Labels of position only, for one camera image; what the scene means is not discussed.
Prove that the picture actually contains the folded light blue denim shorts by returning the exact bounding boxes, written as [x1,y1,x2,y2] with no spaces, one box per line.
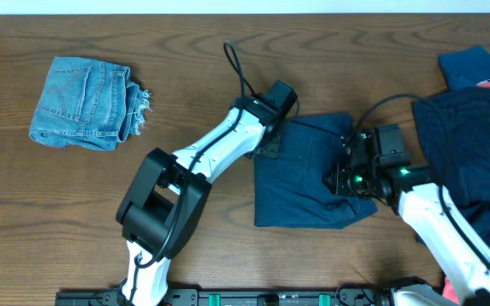
[29,57,152,151]

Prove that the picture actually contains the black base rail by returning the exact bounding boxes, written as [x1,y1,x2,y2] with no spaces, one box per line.
[54,286,394,306]

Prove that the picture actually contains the dark navy shorts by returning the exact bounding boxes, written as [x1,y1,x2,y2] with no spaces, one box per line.
[253,113,378,230]

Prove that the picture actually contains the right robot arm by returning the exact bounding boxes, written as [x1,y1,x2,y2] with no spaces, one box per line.
[323,125,490,305]

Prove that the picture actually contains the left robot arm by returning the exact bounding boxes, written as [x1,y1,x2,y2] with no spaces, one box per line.
[116,81,298,305]

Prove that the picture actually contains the blue t-shirt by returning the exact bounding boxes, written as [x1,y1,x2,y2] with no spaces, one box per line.
[438,46,490,90]

